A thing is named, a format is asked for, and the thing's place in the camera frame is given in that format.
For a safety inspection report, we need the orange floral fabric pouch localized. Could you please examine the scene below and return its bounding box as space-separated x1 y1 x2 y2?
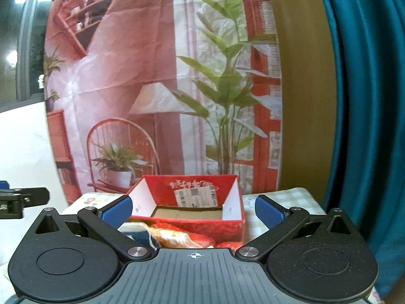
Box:
143 222 237 249

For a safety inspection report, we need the navy drawstring pouch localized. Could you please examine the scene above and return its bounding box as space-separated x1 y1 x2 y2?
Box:
121 229 161 251

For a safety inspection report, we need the printed living room backdrop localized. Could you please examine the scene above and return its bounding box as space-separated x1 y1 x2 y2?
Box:
44 0 282 203

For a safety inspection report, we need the green plaid bunny tablecloth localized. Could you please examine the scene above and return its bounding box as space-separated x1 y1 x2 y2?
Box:
62 188 325 250

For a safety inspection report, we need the red strawberry cardboard box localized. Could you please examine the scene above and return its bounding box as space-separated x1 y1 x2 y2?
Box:
127 174 246 246

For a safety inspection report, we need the dark window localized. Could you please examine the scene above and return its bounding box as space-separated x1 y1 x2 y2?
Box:
0 0 52 111

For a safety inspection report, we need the teal curtain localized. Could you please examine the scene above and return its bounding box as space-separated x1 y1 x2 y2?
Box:
323 0 404 296

